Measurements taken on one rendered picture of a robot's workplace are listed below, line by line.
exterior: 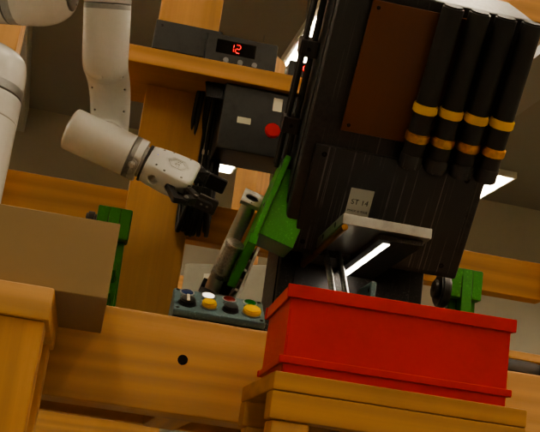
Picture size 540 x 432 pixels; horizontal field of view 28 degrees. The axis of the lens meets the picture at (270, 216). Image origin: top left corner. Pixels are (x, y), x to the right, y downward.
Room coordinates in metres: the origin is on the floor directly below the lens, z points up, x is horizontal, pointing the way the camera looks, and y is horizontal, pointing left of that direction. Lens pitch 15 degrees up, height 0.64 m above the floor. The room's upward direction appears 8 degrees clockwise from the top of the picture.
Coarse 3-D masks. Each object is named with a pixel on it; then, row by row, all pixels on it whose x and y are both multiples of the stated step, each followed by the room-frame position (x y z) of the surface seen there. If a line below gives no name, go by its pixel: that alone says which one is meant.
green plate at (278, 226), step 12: (288, 156) 1.93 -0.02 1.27; (276, 180) 1.93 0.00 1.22; (288, 180) 1.94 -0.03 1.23; (276, 192) 1.93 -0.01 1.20; (264, 204) 1.93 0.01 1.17; (276, 204) 1.94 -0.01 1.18; (264, 216) 1.93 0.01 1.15; (276, 216) 1.94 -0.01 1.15; (252, 228) 1.97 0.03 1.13; (264, 228) 1.94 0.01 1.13; (276, 228) 1.94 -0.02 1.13; (288, 228) 1.95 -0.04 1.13; (264, 240) 1.97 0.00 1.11; (276, 240) 1.94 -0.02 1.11; (288, 240) 1.95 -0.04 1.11; (276, 252) 2.02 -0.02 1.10; (288, 252) 1.98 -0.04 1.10
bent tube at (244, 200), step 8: (248, 192) 2.02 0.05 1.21; (248, 200) 2.00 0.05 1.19; (256, 200) 2.03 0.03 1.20; (240, 208) 2.03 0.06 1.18; (248, 208) 2.01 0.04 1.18; (256, 208) 2.00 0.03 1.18; (240, 216) 2.03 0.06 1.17; (248, 216) 2.03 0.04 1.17; (232, 224) 2.05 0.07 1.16; (240, 224) 2.04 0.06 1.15; (248, 224) 2.05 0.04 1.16; (232, 232) 2.06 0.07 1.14; (240, 232) 2.05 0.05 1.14; (240, 240) 2.07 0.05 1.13; (208, 280) 2.01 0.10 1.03; (216, 280) 2.00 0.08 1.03; (208, 288) 1.97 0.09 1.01; (216, 288) 1.99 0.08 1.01
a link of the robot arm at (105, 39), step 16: (96, 16) 1.86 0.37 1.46; (112, 16) 1.86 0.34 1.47; (128, 16) 1.88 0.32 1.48; (96, 32) 1.87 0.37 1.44; (112, 32) 1.87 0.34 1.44; (128, 32) 1.89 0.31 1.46; (96, 48) 1.88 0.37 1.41; (112, 48) 1.88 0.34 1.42; (128, 48) 1.91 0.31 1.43; (96, 64) 1.89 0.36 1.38; (112, 64) 1.89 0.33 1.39; (128, 64) 1.93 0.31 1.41; (96, 80) 1.93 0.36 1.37; (112, 80) 1.93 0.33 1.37; (128, 80) 1.97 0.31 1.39; (96, 96) 2.01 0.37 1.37; (112, 96) 2.01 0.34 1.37; (128, 96) 2.02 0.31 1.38; (96, 112) 2.04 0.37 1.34; (112, 112) 2.03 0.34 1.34; (128, 112) 2.04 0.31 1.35; (128, 128) 2.06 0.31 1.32
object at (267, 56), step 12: (216, 36) 2.19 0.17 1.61; (228, 36) 2.19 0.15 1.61; (216, 48) 2.19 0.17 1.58; (228, 48) 2.19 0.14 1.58; (240, 48) 2.20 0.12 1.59; (252, 48) 2.20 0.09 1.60; (264, 48) 2.21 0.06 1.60; (276, 48) 2.21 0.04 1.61; (216, 60) 2.19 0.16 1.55; (228, 60) 2.19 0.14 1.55; (240, 60) 2.19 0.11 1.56; (252, 60) 2.20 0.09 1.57; (264, 60) 2.21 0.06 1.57; (276, 60) 2.21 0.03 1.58
